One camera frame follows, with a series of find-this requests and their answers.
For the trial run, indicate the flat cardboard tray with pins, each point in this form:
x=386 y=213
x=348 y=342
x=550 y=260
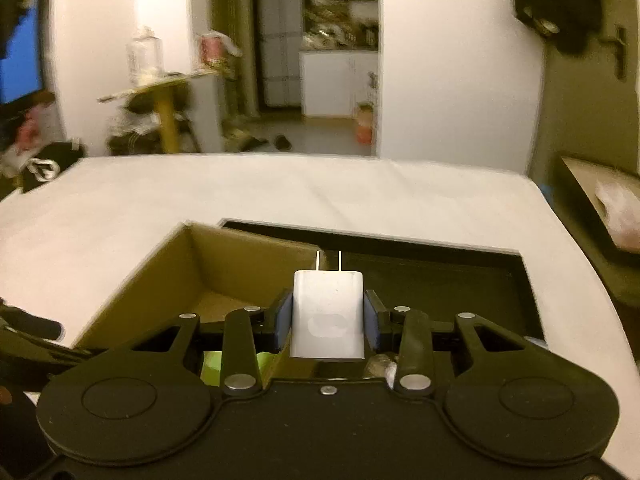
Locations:
x=585 y=195

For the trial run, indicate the pink soft item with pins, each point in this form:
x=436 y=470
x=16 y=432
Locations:
x=32 y=125

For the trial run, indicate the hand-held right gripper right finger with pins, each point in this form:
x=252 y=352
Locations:
x=372 y=321

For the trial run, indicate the brown cardboard box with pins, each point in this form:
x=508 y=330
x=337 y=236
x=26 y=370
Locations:
x=150 y=285

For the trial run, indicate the black hanging clothes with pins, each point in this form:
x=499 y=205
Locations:
x=555 y=0

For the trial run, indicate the white kitchen cabinet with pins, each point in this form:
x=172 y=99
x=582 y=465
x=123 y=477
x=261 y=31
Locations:
x=337 y=85

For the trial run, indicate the blue item beside bed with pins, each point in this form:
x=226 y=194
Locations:
x=546 y=195

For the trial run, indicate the green chair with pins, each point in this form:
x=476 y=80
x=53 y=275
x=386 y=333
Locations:
x=620 y=275

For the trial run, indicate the white plastic bag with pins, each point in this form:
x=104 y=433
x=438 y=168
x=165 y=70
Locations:
x=620 y=210

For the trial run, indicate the black bag with white print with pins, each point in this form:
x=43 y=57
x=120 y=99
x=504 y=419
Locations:
x=47 y=165

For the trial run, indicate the white charger plug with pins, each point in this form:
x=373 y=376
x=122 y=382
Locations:
x=327 y=310

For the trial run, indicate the dark framed sliding door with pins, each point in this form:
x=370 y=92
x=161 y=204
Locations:
x=277 y=35

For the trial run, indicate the clear plastic water bottle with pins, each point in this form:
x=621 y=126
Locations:
x=145 y=57

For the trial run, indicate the red canister in plastic bag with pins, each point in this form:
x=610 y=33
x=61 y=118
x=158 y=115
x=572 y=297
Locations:
x=216 y=50

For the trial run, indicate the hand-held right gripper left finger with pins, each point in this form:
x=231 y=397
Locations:
x=282 y=321

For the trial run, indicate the blue screen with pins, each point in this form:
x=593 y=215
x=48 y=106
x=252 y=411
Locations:
x=22 y=55

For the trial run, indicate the black slipper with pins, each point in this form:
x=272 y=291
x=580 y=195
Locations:
x=283 y=142

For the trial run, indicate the black shallow tray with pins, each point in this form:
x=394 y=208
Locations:
x=450 y=280

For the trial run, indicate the green block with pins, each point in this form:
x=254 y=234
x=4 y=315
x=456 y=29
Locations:
x=211 y=367

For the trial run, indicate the round table with yellow leg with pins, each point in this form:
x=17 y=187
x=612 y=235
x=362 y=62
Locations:
x=167 y=110

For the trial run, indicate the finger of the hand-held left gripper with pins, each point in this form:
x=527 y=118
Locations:
x=45 y=352
x=30 y=322

